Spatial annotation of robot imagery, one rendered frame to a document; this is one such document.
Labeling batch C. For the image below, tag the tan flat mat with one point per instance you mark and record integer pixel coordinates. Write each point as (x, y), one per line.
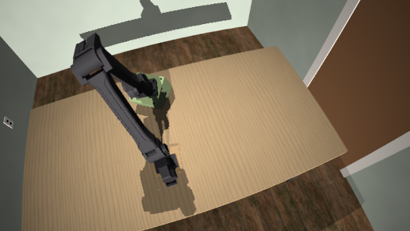
(173, 149)

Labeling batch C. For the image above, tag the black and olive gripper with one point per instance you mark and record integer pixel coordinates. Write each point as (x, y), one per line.
(175, 162)

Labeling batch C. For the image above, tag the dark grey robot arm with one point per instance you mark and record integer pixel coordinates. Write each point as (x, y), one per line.
(90, 55)

